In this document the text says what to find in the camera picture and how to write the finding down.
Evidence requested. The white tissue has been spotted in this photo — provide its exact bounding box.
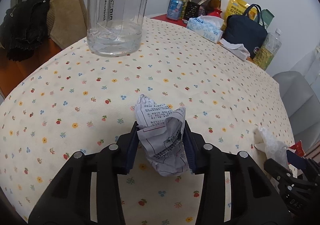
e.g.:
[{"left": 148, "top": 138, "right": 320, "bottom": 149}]
[{"left": 254, "top": 127, "right": 289, "bottom": 168}]

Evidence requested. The printed paper ball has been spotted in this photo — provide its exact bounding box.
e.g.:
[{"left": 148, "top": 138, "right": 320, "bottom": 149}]
[{"left": 135, "top": 94, "right": 188, "bottom": 177}]

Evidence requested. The red torn packet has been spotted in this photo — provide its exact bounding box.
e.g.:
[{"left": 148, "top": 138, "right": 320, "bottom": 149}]
[{"left": 288, "top": 140, "right": 305, "bottom": 157}]

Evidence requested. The grey padded chair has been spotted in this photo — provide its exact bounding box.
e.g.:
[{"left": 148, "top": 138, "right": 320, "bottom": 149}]
[{"left": 273, "top": 71, "right": 319, "bottom": 152}]

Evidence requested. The floral cream tablecloth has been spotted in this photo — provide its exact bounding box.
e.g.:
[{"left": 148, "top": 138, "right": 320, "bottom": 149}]
[{"left": 1, "top": 18, "right": 294, "bottom": 222}]

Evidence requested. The clear bottle with yellow liquid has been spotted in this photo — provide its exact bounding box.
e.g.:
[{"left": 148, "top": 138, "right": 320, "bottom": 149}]
[{"left": 254, "top": 29, "right": 282, "bottom": 70}]

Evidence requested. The white cloth on table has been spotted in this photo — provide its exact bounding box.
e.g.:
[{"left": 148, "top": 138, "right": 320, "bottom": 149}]
[{"left": 220, "top": 38, "right": 250, "bottom": 61}]

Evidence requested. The navy lunch bag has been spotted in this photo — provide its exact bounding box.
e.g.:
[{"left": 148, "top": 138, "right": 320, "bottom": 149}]
[{"left": 222, "top": 4, "right": 267, "bottom": 59}]

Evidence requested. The green box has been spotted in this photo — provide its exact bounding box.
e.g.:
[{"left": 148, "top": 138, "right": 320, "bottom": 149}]
[{"left": 260, "top": 9, "right": 274, "bottom": 29}]

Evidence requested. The blue tissue box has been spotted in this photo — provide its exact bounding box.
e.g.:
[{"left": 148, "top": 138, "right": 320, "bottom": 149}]
[{"left": 187, "top": 16, "right": 224, "bottom": 43}]

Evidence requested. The yellow snack bag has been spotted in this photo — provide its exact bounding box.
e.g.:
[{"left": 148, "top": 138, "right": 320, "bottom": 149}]
[{"left": 221, "top": 0, "right": 250, "bottom": 31}]

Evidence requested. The red white bottle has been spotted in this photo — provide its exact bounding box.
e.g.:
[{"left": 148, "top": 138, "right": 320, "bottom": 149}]
[{"left": 208, "top": 9, "right": 222, "bottom": 18}]

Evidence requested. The black jacket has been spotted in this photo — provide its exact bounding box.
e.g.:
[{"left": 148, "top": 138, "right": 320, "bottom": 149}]
[{"left": 1, "top": 0, "right": 50, "bottom": 62}]

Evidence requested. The black pen holder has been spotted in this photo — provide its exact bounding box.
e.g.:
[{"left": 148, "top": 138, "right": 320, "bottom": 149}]
[{"left": 183, "top": 1, "right": 200, "bottom": 20}]

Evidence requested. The blue soda can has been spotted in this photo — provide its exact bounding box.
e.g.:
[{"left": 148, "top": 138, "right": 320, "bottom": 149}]
[{"left": 167, "top": 0, "right": 183, "bottom": 20}]

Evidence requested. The large clear water jug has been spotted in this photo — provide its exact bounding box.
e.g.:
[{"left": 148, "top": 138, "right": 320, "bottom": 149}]
[{"left": 87, "top": 0, "right": 148, "bottom": 56}]

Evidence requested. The tan corduroy jacket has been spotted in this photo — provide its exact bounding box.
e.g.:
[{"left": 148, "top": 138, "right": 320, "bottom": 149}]
[{"left": 47, "top": 0, "right": 87, "bottom": 49}]

